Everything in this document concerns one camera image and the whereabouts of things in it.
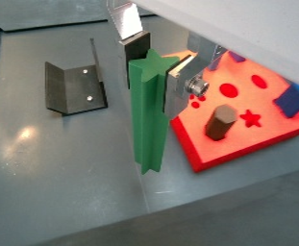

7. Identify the red shape-sorting board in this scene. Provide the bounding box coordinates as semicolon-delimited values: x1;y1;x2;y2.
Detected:
171;54;299;172

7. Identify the black curved holder bracket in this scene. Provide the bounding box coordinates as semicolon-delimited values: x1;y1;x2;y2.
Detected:
46;38;109;115

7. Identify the green star-shaped peg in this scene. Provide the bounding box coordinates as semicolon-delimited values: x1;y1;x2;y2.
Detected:
129;49;179;174

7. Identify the dark brown hexagonal peg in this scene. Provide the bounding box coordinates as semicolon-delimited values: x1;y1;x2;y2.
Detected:
205;105;238;141

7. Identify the purple block peg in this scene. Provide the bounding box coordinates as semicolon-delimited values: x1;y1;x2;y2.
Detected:
229;51;246;62

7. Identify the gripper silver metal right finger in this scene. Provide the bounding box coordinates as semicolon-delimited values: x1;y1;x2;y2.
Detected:
163;32;226;119

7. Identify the dark blue block peg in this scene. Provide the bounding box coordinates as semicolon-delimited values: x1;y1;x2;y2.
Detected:
274;84;299;118

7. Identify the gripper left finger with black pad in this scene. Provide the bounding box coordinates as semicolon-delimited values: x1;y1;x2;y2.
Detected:
107;2;150;86

